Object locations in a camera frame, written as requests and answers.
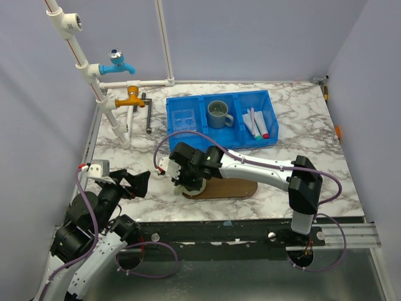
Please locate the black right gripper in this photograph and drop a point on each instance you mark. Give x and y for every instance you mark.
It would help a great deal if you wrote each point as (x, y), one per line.
(181, 182)

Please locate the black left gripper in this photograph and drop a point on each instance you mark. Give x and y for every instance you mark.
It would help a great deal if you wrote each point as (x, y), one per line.
(139, 182)

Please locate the light green ceramic mug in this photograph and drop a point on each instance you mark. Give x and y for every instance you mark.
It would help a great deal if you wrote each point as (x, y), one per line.
(180, 189)

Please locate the oval wooden tray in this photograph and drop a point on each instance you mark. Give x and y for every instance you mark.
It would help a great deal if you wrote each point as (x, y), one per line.
(225, 189)

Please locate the clear plastic square holder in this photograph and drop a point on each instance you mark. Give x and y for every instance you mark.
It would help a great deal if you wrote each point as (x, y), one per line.
(184, 120)

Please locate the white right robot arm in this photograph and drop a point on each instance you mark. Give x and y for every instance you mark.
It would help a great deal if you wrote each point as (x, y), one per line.
(298, 178)

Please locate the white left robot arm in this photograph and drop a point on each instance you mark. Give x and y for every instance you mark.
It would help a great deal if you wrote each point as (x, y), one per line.
(89, 238)

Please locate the pink toothbrush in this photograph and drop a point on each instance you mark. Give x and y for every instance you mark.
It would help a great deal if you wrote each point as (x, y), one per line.
(253, 124)

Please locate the black metal hex key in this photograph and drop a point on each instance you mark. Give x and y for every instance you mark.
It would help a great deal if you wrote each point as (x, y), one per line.
(148, 102)

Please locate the grey ceramic mug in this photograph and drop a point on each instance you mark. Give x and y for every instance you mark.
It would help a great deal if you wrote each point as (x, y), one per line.
(218, 115)

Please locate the orange plastic faucet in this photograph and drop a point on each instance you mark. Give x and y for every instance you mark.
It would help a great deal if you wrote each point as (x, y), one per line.
(132, 99)

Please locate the blue plastic faucet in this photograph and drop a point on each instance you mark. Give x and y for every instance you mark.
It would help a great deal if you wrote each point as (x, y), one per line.
(118, 63)

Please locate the yellow black tool at corner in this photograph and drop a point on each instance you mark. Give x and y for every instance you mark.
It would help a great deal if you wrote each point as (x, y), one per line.
(321, 81)

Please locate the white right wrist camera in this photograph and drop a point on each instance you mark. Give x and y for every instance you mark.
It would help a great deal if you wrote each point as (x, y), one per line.
(168, 166)

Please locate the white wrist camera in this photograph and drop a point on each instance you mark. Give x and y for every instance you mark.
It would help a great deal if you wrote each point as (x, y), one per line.
(168, 166)
(98, 170)

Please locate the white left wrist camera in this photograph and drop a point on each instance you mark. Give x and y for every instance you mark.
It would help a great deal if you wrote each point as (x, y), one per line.
(98, 170)

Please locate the black metal base rail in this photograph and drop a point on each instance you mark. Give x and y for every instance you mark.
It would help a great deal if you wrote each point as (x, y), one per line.
(222, 240)

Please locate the orange clamp on wall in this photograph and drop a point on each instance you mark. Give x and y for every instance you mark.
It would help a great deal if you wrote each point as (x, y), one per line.
(338, 132)

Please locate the white PVC pipe frame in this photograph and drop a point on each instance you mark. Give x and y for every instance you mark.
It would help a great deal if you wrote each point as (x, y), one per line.
(67, 24)

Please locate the aluminium extrusion rail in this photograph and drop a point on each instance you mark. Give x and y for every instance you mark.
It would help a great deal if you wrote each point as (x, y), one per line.
(358, 236)

